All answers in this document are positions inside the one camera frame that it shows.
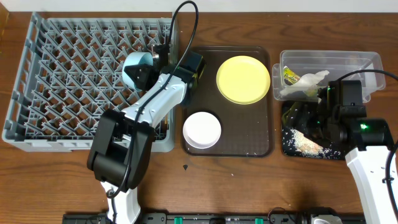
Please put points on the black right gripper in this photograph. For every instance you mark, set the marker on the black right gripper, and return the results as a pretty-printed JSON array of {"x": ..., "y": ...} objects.
[{"x": 297, "y": 117}]

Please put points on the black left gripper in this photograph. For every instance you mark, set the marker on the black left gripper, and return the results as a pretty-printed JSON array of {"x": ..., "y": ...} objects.
[{"x": 144, "y": 76}]

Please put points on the light blue bowl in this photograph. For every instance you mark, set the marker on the light blue bowl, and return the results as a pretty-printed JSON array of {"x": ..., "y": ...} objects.
[{"x": 135, "y": 58}]

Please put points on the white tissue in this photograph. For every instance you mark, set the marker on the white tissue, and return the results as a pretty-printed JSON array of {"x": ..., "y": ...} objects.
[{"x": 306, "y": 82}]

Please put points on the green yellow wrapper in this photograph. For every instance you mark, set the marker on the green yellow wrapper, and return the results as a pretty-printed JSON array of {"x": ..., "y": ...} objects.
[{"x": 290, "y": 77}]

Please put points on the yellow round plate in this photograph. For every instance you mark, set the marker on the yellow round plate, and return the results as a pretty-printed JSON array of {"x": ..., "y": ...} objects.
[{"x": 243, "y": 80}]

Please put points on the white pink shallow bowl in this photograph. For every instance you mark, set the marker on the white pink shallow bowl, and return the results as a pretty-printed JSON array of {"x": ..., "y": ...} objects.
[{"x": 201, "y": 130}]

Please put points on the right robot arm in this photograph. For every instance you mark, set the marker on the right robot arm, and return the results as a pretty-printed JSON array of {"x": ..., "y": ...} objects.
[{"x": 370, "y": 152}]

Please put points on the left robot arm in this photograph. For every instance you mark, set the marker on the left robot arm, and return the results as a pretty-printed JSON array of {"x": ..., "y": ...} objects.
[{"x": 120, "y": 152}]

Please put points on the spilled rice food waste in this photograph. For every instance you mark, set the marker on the spilled rice food waste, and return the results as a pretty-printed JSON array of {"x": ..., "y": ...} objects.
[{"x": 294, "y": 143}]

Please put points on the clear plastic waste bin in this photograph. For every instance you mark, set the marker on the clear plastic waste bin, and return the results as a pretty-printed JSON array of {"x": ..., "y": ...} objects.
[{"x": 338, "y": 63}]

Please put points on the grey plastic dishwasher rack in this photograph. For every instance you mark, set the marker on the grey plastic dishwasher rack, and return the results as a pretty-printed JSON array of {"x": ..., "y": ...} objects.
[{"x": 70, "y": 72}]

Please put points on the black rectangular tray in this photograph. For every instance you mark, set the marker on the black rectangular tray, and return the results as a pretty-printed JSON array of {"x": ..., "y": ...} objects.
[{"x": 340, "y": 142}]

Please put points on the dark brown serving tray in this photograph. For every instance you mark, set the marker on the dark brown serving tray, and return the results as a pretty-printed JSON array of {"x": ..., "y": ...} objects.
[{"x": 246, "y": 130}]

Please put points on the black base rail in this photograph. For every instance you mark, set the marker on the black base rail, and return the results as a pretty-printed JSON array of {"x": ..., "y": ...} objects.
[{"x": 277, "y": 215}]

